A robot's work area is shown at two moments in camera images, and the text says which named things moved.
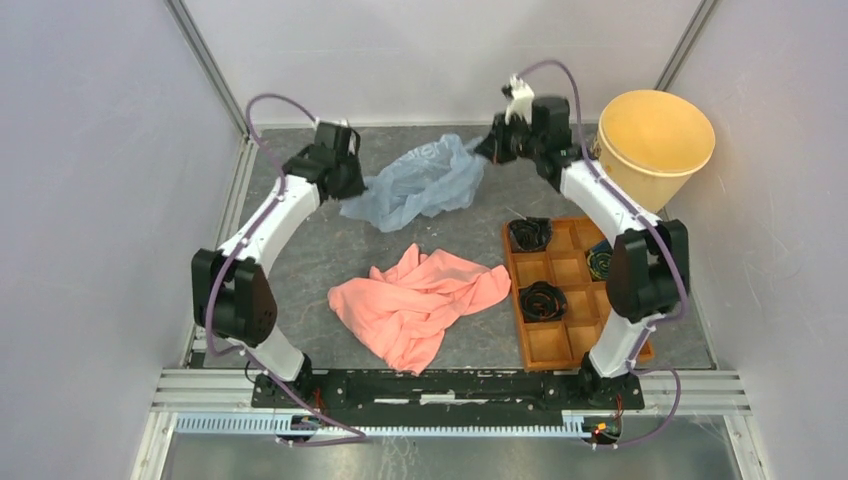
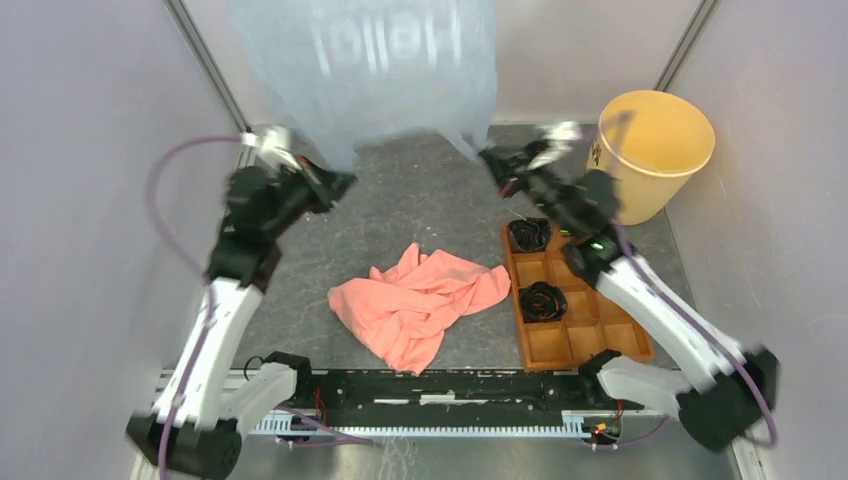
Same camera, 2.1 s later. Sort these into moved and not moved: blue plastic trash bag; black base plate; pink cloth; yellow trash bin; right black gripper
Moved: right black gripper; blue plastic trash bag
Not moved: black base plate; yellow trash bin; pink cloth
